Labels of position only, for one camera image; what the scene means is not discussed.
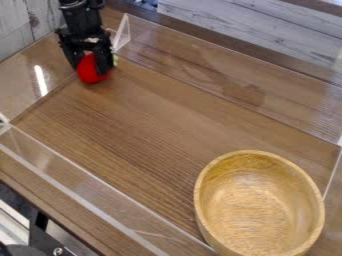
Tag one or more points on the oval wooden bowl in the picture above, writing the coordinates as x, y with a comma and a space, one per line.
258, 205

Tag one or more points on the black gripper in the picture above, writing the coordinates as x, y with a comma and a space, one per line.
83, 33

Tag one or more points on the black table clamp bracket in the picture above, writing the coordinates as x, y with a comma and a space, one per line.
41, 240

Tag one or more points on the red felt strawberry toy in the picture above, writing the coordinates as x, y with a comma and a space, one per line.
87, 72

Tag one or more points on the clear acrylic tray walls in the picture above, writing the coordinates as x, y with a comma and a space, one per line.
105, 155

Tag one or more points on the clear acrylic corner bracket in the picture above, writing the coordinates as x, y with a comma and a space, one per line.
120, 36

